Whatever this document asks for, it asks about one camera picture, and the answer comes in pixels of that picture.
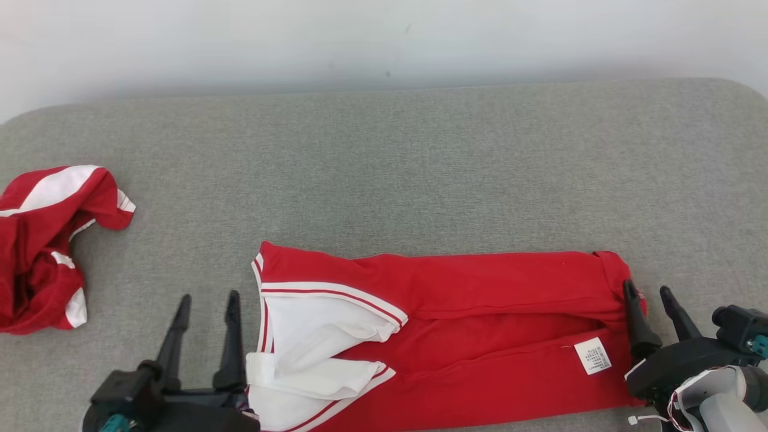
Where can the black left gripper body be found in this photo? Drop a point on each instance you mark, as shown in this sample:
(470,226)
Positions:
(198,414)

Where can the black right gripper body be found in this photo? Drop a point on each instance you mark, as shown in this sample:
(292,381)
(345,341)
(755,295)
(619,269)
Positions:
(684,372)

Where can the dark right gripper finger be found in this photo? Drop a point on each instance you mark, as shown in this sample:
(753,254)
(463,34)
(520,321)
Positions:
(681,315)
(639,324)

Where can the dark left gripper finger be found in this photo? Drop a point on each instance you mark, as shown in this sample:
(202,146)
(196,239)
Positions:
(231,342)
(174,342)

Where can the red shorts with white stripes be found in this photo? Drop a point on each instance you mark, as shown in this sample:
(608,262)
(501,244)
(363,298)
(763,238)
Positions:
(42,252)

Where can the red jersey with white sleeves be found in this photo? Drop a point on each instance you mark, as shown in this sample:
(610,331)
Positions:
(480,360)

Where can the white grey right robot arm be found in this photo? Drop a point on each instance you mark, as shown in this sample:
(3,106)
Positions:
(720,402)

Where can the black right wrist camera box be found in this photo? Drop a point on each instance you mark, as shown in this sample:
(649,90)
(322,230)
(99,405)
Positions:
(741,330)

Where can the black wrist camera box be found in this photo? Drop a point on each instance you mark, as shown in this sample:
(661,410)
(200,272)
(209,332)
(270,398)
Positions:
(741,330)
(123,393)

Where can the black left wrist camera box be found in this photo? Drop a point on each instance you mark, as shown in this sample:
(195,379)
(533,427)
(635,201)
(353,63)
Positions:
(123,393)

